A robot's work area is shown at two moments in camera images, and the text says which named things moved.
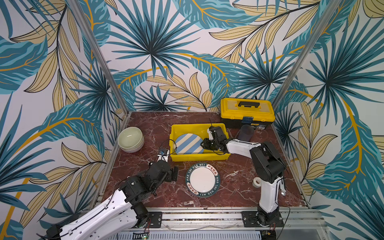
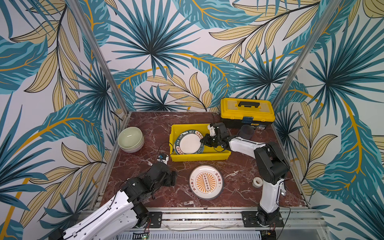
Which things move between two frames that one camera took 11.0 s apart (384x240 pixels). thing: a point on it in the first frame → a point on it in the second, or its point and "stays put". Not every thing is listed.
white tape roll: (256, 182) stays put
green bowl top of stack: (129, 137) stays put
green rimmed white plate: (202, 180) → (188, 142)
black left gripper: (171, 173) stays put
